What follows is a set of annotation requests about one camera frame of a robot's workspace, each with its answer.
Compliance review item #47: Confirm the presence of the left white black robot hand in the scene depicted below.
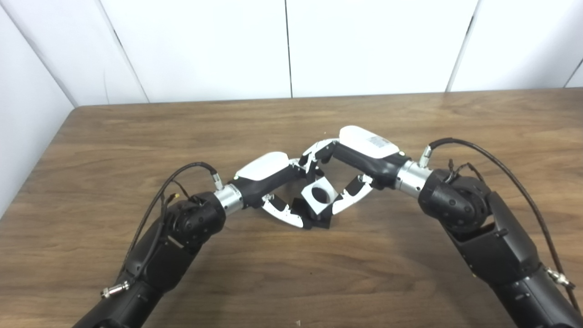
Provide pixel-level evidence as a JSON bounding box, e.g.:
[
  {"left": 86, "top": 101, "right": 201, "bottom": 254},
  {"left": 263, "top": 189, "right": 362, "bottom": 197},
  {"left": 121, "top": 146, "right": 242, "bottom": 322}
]
[{"left": 228, "top": 152, "right": 319, "bottom": 228}]

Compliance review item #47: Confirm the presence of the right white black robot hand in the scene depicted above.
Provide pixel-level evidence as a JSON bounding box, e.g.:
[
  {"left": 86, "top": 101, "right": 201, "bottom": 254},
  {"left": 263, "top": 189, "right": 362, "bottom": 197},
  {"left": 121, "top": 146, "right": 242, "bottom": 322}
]
[{"left": 298, "top": 125, "right": 410, "bottom": 215}]

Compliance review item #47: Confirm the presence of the white square piece with hole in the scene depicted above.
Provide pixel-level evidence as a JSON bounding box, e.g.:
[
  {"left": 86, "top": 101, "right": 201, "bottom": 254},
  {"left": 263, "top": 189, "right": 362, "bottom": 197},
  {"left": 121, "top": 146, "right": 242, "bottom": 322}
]
[{"left": 301, "top": 177, "right": 340, "bottom": 215}]

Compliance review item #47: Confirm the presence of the black peg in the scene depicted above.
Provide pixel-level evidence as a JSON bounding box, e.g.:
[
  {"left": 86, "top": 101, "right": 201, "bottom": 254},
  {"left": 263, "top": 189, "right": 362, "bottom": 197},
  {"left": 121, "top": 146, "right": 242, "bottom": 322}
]
[{"left": 291, "top": 187, "right": 335, "bottom": 230}]

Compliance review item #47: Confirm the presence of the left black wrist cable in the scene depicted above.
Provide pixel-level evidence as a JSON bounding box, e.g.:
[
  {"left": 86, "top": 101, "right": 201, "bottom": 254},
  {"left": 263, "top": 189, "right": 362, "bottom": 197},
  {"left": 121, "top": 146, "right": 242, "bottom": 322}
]
[{"left": 100, "top": 162, "right": 224, "bottom": 300}]

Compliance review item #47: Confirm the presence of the right thin black wire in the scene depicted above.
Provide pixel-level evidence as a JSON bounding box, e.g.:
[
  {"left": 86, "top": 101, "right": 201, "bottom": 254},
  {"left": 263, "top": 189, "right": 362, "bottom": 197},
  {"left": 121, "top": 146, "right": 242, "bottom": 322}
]
[{"left": 446, "top": 159, "right": 486, "bottom": 183}]

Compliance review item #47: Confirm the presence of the left thin wire yellow tip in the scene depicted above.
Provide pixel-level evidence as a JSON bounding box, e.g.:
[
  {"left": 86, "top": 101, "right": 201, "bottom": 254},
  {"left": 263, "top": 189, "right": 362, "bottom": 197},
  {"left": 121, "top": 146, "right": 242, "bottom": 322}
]
[{"left": 162, "top": 180, "right": 205, "bottom": 205}]

